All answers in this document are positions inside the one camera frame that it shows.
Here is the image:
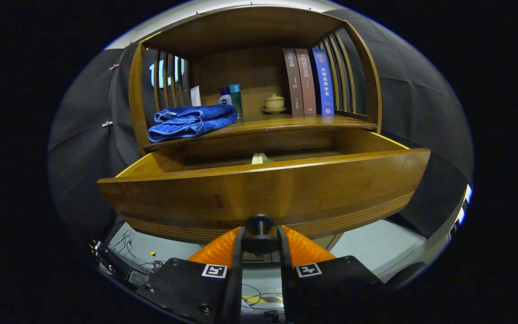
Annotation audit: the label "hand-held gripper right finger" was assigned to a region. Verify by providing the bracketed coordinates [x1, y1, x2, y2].
[277, 225, 383, 324]

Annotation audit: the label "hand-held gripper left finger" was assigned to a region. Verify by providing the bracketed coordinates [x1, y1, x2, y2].
[135, 226, 246, 324]

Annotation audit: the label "black drawer knob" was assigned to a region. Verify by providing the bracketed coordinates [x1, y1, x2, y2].
[242, 214, 280, 253]

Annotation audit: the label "wooden drawer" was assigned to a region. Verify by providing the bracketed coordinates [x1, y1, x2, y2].
[97, 128, 431, 243]

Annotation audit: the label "wooden countertop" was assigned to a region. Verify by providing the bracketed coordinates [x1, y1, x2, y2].
[143, 112, 376, 151]

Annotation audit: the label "wooden cabinet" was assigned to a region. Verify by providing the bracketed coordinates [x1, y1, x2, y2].
[128, 4, 383, 252]

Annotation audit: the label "yellow black floor tape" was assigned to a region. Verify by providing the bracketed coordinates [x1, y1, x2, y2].
[241, 295, 283, 305]

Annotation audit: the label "black equipment box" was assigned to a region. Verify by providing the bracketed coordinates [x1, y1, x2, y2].
[90, 241, 152, 288]

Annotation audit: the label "blue towel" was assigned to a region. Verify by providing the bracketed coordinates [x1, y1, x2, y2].
[147, 104, 238, 143]

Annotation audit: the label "teal clear bottle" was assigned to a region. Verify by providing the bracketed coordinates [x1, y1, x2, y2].
[229, 84, 243, 118]

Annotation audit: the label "beige lidded teacup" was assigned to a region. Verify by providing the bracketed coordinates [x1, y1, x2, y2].
[265, 93, 286, 110]

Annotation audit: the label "dark brown book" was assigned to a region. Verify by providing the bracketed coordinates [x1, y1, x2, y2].
[283, 48, 304, 116]

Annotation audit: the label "reddish brown book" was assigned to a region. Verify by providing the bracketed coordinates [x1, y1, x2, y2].
[295, 48, 317, 115]

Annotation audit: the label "blue book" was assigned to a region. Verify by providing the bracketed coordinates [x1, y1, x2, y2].
[311, 48, 335, 116]

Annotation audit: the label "black backdrop cloth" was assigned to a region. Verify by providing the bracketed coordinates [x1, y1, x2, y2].
[48, 9, 474, 239]

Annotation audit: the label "black floor cables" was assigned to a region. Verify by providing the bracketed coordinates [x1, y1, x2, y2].
[108, 229, 152, 266]

